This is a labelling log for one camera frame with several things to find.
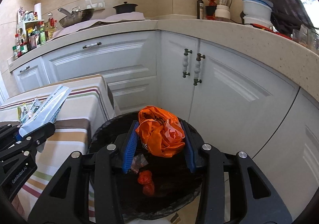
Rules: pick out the white appliance base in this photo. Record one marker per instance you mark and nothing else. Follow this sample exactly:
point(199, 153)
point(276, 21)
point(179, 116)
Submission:
point(222, 12)

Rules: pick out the cloth over stove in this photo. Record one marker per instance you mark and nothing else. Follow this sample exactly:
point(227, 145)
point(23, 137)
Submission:
point(118, 18)

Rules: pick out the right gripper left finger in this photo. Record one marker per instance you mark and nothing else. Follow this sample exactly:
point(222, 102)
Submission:
point(66, 196)

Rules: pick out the dark glass bottle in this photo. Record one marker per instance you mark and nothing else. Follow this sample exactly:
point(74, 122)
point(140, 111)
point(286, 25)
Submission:
point(200, 7)

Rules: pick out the light blue white wrapper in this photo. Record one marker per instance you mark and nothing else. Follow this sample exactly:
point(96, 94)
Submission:
point(33, 107)

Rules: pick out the metal wok pan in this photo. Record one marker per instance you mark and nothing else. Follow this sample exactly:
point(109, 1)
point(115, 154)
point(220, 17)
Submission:
point(72, 18)

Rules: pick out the orange plastic bag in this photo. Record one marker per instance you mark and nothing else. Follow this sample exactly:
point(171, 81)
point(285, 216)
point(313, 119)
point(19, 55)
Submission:
point(160, 132)

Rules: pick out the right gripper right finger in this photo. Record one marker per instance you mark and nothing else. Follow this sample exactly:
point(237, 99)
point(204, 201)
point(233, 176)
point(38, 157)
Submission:
point(253, 199)

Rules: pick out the black trash bin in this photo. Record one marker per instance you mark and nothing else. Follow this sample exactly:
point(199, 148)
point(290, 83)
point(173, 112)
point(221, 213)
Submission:
point(146, 186)

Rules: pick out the black cast iron pot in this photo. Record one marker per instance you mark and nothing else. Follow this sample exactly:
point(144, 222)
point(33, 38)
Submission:
point(125, 8)

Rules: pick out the stacked white bowls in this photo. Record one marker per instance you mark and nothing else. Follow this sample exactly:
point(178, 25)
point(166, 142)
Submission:
point(258, 12)

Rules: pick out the white kitchen cabinets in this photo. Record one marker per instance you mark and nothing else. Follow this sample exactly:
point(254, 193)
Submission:
point(235, 103)

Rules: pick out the condiment bottles rack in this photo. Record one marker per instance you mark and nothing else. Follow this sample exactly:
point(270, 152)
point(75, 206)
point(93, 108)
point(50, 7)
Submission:
point(32, 30)

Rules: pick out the striped tablecloth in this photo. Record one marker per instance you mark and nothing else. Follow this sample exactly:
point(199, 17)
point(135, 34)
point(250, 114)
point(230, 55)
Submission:
point(89, 104)

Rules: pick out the white pouch blue text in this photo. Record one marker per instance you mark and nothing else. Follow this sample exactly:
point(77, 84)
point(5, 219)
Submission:
point(47, 112)

